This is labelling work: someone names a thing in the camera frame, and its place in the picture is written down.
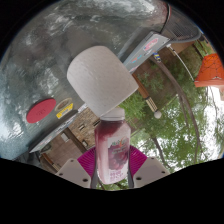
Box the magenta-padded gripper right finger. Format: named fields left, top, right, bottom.
left=127, top=145, right=171, bottom=189

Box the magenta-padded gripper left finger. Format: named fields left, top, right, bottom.
left=54, top=147, right=98, bottom=189

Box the pink drink bottle white cap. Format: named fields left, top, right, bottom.
left=94, top=107, right=131, bottom=185

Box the black laptop with stickers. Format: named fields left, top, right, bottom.
left=29, top=103, right=91, bottom=154

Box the tape roll with yellow label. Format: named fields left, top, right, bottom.
left=54, top=97, right=74, bottom=120

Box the flat round red coaster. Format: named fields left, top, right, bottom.
left=26, top=97, right=57, bottom=125

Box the white ceramic cup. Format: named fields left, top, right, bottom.
left=66, top=45, right=140, bottom=118

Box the orange canopy tent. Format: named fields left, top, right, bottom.
left=194, top=53, right=224, bottom=89

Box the grey laptop with stickers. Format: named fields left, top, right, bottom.
left=123, top=31, right=171, bottom=73

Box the lamp post with globe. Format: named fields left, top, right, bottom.
left=131, top=73, right=163, bottom=120

